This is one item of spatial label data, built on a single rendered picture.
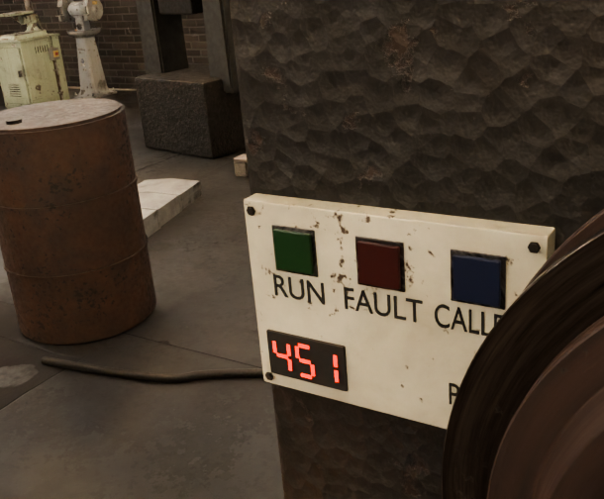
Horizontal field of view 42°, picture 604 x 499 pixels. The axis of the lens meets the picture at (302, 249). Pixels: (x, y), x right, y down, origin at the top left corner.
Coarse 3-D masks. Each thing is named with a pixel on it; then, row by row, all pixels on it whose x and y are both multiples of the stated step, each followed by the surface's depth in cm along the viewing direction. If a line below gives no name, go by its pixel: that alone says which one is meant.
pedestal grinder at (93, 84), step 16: (64, 0) 843; (96, 0) 830; (64, 16) 846; (80, 16) 837; (96, 16) 833; (80, 32) 834; (96, 32) 847; (80, 48) 850; (96, 48) 857; (80, 64) 857; (96, 64) 858; (80, 80) 864; (96, 80) 860; (80, 96) 863; (96, 96) 855
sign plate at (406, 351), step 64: (256, 256) 69; (320, 256) 66; (448, 256) 59; (512, 256) 56; (320, 320) 68; (384, 320) 64; (448, 320) 61; (320, 384) 70; (384, 384) 67; (448, 384) 63
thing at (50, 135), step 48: (0, 144) 290; (48, 144) 288; (96, 144) 298; (0, 192) 300; (48, 192) 295; (96, 192) 302; (0, 240) 314; (48, 240) 301; (96, 240) 307; (144, 240) 332; (48, 288) 309; (96, 288) 312; (144, 288) 331; (48, 336) 318; (96, 336) 318
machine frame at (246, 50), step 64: (256, 0) 63; (320, 0) 60; (384, 0) 57; (448, 0) 54; (512, 0) 52; (576, 0) 50; (256, 64) 65; (320, 64) 62; (384, 64) 59; (448, 64) 56; (512, 64) 54; (576, 64) 51; (256, 128) 67; (320, 128) 64; (384, 128) 61; (448, 128) 58; (512, 128) 55; (576, 128) 53; (256, 192) 70; (320, 192) 66; (384, 192) 63; (448, 192) 60; (512, 192) 57; (576, 192) 54; (320, 448) 77; (384, 448) 72
